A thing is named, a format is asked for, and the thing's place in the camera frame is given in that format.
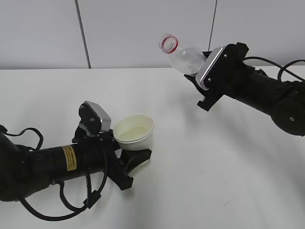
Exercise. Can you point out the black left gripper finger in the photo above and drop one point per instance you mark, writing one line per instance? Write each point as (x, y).
(130, 159)

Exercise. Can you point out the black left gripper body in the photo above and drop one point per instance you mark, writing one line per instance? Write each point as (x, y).
(97, 153)

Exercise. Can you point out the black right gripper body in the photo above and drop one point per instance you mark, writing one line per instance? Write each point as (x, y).
(220, 78)

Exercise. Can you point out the white paper cup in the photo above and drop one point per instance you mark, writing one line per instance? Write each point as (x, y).
(134, 132)

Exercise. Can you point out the clear water bottle red label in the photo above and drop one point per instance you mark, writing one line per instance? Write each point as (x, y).
(182, 56)

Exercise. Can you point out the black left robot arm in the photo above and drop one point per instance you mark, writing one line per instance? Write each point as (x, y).
(25, 171)

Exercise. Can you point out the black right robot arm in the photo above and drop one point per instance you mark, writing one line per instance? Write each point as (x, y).
(284, 102)

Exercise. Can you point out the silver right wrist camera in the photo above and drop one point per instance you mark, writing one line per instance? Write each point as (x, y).
(207, 66)

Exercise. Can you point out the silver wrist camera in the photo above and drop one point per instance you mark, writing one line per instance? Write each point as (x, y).
(94, 119)
(207, 66)

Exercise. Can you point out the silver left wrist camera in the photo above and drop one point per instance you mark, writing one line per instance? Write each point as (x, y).
(94, 119)

